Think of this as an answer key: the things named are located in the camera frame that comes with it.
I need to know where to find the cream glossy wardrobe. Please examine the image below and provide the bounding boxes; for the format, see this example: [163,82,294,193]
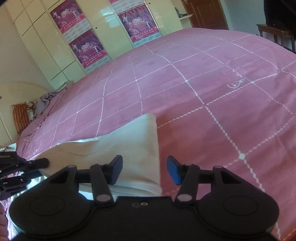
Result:
[5,0,183,89]

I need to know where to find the white pants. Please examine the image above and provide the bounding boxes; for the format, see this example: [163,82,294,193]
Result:
[6,113,163,239]

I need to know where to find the orange striped pillow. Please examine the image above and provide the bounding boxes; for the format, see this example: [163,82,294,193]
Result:
[11,103,31,137]

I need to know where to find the cream bed headboard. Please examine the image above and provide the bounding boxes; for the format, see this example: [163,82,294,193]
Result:
[0,81,50,147]

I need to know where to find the lavender crumpled blanket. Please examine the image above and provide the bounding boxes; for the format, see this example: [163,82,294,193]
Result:
[33,89,67,120]

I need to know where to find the purple poster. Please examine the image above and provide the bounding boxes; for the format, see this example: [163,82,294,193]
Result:
[110,0,162,47]
[69,29,111,73]
[50,0,91,43]

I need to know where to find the dark wooden side table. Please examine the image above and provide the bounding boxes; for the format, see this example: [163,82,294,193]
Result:
[257,24,295,53]

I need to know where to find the purple poster right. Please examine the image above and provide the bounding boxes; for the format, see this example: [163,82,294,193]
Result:
[110,0,162,47]

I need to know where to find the brown wooden door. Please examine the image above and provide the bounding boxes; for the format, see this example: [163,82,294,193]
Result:
[181,0,229,30]

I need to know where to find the purple poster upper left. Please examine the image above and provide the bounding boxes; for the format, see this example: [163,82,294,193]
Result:
[50,0,91,43]

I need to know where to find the purple poster lower left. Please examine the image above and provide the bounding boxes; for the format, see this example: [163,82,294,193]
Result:
[69,29,111,73]

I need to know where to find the white patterned pillow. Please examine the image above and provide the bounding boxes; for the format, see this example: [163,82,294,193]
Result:
[26,101,37,121]

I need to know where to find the pink checked bed sheet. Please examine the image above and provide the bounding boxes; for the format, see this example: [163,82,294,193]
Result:
[17,28,295,240]

